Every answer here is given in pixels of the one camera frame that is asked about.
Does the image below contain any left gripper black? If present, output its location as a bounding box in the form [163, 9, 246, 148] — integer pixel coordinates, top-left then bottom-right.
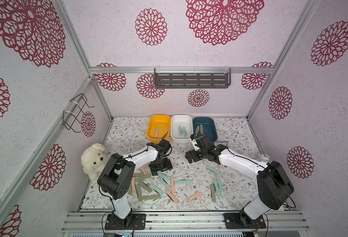
[150, 157, 174, 177]

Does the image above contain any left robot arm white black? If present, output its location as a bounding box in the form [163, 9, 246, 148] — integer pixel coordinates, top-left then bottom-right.
[97, 139, 173, 221]

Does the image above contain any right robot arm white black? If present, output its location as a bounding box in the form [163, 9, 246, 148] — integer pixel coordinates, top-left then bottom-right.
[185, 134, 294, 224]

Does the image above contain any dark teal storage box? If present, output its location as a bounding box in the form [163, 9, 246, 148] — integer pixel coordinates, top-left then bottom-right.
[192, 117, 218, 142]

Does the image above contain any yellow plastic storage box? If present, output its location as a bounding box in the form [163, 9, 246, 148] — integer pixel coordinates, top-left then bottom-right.
[146, 115, 171, 143]

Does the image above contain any white plastic storage box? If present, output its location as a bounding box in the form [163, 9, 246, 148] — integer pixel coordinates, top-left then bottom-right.
[170, 115, 193, 143]

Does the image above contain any floral patterned table mat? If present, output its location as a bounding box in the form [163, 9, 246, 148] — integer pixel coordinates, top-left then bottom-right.
[80, 117, 284, 211]

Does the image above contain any white twin-bell alarm clock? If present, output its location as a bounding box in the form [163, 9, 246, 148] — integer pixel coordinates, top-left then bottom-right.
[258, 154, 271, 163]

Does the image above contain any white plush teddy bear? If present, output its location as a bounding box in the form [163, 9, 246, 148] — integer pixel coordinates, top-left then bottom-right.
[80, 143, 110, 181]

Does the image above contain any aluminium front rail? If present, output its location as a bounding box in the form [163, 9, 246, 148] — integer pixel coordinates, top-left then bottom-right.
[61, 211, 310, 233]

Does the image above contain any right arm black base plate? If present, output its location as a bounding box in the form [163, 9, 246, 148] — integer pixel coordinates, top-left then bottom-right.
[223, 212, 266, 230]

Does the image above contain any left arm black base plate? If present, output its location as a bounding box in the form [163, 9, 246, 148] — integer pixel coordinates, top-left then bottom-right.
[105, 212, 146, 231]

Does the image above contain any grey wall shelf rack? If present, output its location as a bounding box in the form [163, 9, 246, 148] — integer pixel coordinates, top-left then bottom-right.
[153, 68, 231, 89]

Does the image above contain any black wire wall rack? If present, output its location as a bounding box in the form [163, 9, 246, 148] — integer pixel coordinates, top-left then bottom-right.
[62, 93, 94, 133]

